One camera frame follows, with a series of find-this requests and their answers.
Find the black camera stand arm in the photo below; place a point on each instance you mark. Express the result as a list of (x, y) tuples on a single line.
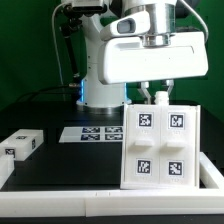
[(71, 26)]

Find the white door panel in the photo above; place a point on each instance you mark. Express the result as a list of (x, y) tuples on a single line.
[(142, 144), (177, 153)]

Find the white obstacle fence frame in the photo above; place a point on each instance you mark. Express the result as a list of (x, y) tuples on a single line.
[(207, 200)]

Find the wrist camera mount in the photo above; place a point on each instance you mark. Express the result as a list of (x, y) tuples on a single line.
[(132, 25)]

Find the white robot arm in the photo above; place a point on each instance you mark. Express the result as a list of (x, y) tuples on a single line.
[(97, 97)]

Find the white cabinet body box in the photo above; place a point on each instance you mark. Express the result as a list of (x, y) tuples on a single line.
[(161, 102)]

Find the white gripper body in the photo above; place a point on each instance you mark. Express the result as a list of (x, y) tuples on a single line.
[(126, 60)]

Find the white cabinet top block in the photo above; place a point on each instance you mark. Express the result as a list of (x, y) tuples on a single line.
[(22, 143)]

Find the white marker base plate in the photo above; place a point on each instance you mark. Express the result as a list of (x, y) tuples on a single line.
[(92, 134)]

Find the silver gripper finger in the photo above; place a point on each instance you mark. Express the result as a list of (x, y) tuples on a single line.
[(143, 90), (168, 86)]

